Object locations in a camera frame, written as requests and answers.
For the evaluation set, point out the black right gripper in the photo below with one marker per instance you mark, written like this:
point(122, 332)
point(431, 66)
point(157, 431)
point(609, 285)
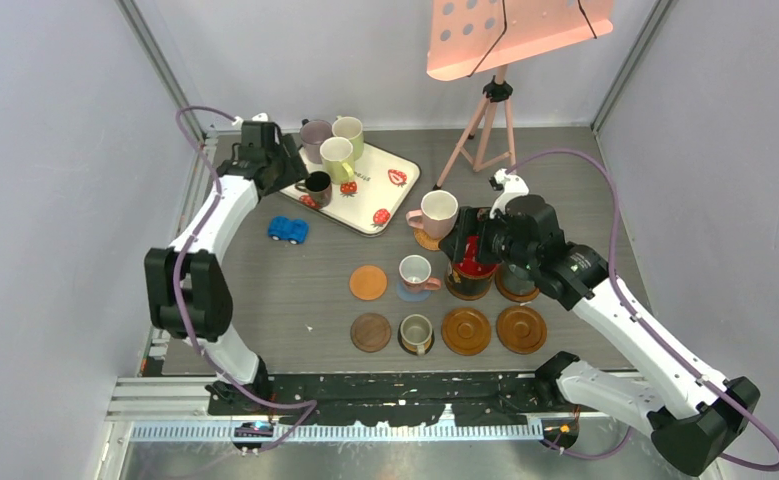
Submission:
point(472, 220)

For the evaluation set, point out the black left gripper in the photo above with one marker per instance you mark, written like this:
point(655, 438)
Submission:
point(295, 170)

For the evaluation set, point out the woven orange rattan coaster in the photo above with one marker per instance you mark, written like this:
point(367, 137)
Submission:
point(425, 241)

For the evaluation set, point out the red black mug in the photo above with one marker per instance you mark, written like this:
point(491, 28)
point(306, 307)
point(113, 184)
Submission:
point(469, 279)

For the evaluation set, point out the mauve mug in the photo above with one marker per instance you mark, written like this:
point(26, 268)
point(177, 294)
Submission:
point(313, 134)

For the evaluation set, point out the black small mug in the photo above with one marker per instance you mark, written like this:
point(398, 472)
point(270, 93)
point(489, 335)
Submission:
point(316, 189)

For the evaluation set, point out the pink handled floral mug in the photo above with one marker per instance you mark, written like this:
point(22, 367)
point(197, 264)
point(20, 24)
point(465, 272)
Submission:
point(416, 275)

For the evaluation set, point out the cream white mug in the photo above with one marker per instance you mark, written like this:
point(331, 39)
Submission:
point(337, 154)

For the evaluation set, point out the dark teal mug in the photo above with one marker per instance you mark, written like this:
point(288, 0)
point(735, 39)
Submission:
point(516, 281)

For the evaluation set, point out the blue smiley foam coaster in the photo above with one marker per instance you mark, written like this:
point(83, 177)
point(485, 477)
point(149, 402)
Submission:
point(404, 294)

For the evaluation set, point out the plain orange round coaster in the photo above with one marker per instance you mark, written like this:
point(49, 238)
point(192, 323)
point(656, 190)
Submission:
point(368, 282)

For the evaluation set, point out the grey small mug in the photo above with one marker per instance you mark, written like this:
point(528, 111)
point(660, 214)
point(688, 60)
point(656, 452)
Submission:
point(416, 329)

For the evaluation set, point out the glossy brown grooved wooden coaster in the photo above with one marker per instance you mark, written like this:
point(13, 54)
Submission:
point(521, 329)

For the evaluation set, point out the dark brown wooden coaster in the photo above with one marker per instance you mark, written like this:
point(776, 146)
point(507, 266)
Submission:
point(370, 332)

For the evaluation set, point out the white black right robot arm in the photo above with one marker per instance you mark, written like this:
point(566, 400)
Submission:
point(690, 412)

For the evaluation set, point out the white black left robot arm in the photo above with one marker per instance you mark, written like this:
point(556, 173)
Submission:
point(188, 295)

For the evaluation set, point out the orange black-rimmed coaster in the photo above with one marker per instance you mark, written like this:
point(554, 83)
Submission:
point(414, 349)

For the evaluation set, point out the blue toy car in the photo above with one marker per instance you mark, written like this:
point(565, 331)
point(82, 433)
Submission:
point(294, 231)

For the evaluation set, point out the pale green mug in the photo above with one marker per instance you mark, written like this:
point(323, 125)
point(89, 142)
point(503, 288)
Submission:
point(352, 129)

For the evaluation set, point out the white serving tray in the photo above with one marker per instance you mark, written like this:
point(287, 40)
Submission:
point(366, 205)

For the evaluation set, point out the pink music stand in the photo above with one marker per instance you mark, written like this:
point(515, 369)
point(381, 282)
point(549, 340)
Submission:
point(470, 37)

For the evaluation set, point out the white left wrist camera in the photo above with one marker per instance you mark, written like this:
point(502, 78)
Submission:
point(238, 121)

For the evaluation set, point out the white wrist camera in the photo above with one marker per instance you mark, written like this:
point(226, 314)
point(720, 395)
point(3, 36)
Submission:
point(510, 186)
point(238, 121)

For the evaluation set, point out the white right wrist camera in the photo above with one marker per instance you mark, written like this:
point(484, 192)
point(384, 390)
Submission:
point(510, 186)

